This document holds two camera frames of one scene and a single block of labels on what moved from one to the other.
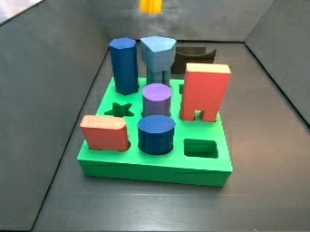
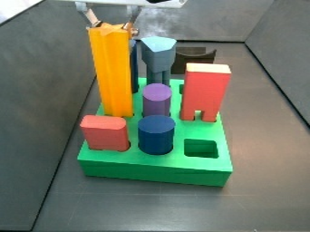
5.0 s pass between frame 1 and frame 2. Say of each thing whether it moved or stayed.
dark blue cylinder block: stayed
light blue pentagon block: stayed
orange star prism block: moved
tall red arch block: stayed
